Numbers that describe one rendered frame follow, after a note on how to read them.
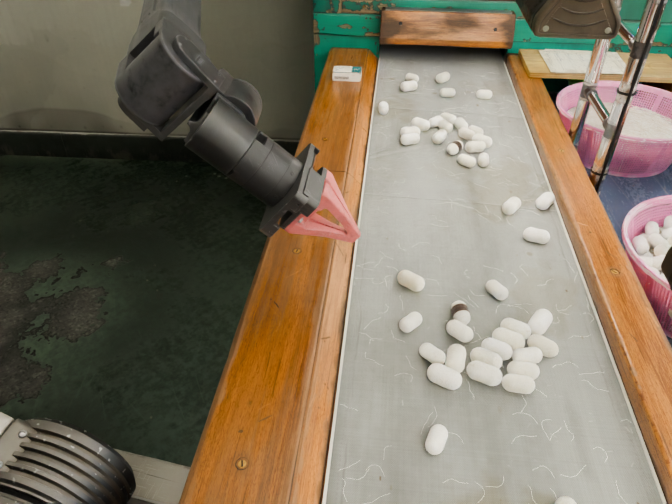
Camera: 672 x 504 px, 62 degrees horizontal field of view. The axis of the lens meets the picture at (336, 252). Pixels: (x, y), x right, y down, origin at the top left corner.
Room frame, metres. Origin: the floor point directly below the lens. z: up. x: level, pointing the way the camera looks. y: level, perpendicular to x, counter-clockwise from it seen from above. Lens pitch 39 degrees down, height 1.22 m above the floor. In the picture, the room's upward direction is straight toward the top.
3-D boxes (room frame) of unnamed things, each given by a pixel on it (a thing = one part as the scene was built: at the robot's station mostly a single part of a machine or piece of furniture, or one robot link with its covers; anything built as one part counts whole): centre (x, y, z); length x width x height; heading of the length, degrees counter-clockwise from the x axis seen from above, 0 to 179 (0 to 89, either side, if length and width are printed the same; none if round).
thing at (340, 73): (1.15, -0.02, 0.77); 0.06 x 0.04 x 0.02; 84
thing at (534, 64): (1.21, -0.58, 0.77); 0.33 x 0.15 x 0.01; 84
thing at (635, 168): (1.00, -0.56, 0.72); 0.27 x 0.27 x 0.10
